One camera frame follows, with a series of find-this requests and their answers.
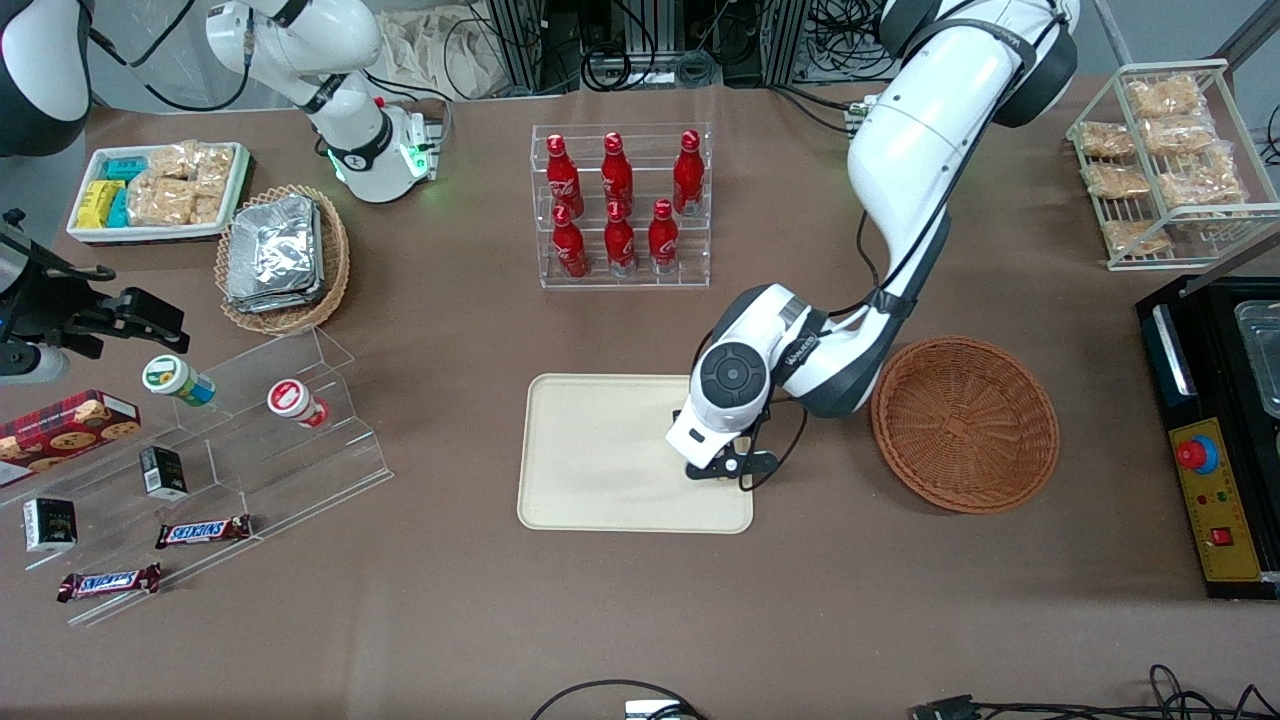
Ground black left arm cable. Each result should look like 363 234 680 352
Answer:
742 208 913 493

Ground bagged fried snack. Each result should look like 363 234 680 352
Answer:
1084 162 1152 200
1157 150 1247 208
1124 74 1208 121
1077 121 1137 160
1142 114 1217 157
1101 219 1172 255

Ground red cola bottle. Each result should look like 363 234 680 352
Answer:
601 131 635 213
551 204 590 280
672 129 706 217
603 199 638 277
647 197 681 277
545 134 585 220

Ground brown snickers bar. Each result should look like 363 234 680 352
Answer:
56 563 163 604
154 514 254 551

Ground beige rectangular tray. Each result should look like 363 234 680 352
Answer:
516 373 755 535

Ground red lid yogurt cup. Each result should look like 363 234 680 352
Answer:
266 378 330 430

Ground black control box yellow panel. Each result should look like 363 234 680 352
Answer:
1134 274 1280 602

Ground red plaid cookie box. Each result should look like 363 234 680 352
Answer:
0 389 142 489

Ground clear plastic container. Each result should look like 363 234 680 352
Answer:
1234 299 1280 418

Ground black tangled cable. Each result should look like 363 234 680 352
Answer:
1148 663 1280 720

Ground white rectangular snack tray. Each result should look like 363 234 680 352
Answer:
66 141 252 245

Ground light oval wicker basket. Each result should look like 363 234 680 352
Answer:
214 184 352 337

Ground grey metal strut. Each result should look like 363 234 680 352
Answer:
1208 0 1280 73

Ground clear acrylic step stand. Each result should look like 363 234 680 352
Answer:
0 324 395 630

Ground beige cloth bag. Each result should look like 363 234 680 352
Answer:
378 8 504 102

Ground silver foil pack stack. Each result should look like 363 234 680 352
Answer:
225 194 327 315

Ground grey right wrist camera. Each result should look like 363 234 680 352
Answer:
0 344 71 387

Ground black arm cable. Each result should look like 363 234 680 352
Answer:
88 0 253 113
742 208 913 493

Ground clear acrylic bottle rack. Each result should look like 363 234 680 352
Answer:
529 122 714 292

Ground aluminium frame post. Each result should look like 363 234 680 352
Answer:
758 0 813 88
486 0 548 97

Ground yellow snack packet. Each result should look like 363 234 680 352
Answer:
76 179 127 230

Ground green lid yogurt cup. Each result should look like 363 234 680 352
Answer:
141 354 217 408

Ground black cable bundle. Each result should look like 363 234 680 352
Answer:
575 0 723 93

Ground small black carton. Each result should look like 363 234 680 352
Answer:
22 496 79 554
138 445 190 502

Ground brown round wicker basket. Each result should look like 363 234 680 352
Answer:
870 335 1061 516

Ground clear bag rice crackers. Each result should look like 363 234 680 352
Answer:
127 177 196 227
193 144 237 226
147 142 201 183

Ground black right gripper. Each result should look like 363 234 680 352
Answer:
0 212 191 357

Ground white wire rack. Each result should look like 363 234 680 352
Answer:
1064 58 1280 272

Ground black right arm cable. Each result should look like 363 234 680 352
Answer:
88 0 253 113

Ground black connector with cable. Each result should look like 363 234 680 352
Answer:
911 694 1280 720

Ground black looped cable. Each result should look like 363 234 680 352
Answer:
529 679 707 720

